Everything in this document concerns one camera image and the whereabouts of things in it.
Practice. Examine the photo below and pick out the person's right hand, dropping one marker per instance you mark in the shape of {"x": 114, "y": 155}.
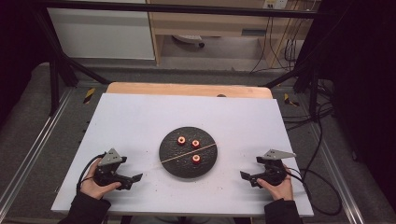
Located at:
{"x": 283, "y": 191}

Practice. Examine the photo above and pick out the aluminium floor rail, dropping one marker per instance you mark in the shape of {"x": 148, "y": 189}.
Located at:
{"x": 34, "y": 149}
{"x": 339, "y": 180}

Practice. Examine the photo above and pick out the black round plate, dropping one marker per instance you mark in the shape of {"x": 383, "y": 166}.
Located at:
{"x": 182, "y": 166}

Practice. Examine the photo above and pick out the black metal frame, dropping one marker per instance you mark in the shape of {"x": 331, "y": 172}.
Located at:
{"x": 174, "y": 10}

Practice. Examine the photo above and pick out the red hawthorn piece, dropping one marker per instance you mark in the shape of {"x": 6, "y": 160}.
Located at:
{"x": 195, "y": 143}
{"x": 196, "y": 158}
{"x": 181, "y": 140}

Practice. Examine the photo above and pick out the thin bamboo skewer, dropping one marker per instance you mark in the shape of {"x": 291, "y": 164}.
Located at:
{"x": 186, "y": 153}

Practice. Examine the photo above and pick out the yellow black floor tape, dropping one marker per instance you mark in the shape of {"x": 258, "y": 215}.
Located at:
{"x": 290, "y": 100}
{"x": 89, "y": 95}

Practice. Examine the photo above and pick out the wooden table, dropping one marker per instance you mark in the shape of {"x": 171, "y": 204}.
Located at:
{"x": 174, "y": 89}

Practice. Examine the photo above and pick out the light wooden desk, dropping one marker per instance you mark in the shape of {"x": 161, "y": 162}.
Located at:
{"x": 202, "y": 23}

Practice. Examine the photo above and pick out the white board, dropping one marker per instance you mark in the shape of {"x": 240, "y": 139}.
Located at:
{"x": 134, "y": 124}

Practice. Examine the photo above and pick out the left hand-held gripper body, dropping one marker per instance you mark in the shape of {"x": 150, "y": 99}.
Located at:
{"x": 109, "y": 158}

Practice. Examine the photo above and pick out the person's left hand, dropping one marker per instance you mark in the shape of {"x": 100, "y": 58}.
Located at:
{"x": 93, "y": 188}

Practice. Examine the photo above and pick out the white wall socket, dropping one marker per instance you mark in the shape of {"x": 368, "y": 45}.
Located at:
{"x": 275, "y": 3}

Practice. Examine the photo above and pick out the white cabinet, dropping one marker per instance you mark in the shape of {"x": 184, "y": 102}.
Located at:
{"x": 99, "y": 34}

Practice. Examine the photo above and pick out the white chair base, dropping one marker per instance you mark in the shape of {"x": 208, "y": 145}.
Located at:
{"x": 188, "y": 39}

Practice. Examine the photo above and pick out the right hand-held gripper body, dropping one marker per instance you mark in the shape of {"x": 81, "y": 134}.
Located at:
{"x": 274, "y": 165}

